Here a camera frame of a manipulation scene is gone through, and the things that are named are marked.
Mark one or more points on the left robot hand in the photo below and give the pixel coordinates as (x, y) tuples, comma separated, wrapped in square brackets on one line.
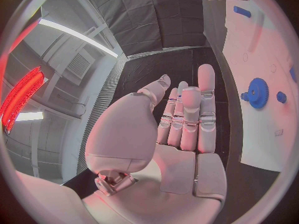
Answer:
[(126, 127)]

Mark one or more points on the white task board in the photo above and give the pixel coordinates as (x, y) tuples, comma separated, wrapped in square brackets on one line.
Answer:
[(261, 134)]

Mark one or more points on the long blue cylinder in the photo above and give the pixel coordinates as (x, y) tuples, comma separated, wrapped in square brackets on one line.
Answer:
[(242, 11)]

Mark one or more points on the small blue peg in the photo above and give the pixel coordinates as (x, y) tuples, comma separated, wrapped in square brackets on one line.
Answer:
[(281, 97), (244, 96)]

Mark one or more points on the glowing light bar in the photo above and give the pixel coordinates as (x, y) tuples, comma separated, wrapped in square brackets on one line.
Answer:
[(21, 97)]

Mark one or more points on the blue block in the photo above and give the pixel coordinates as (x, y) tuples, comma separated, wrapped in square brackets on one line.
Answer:
[(292, 74)]

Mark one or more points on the blue gear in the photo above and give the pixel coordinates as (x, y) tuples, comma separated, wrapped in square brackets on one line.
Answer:
[(259, 97)]

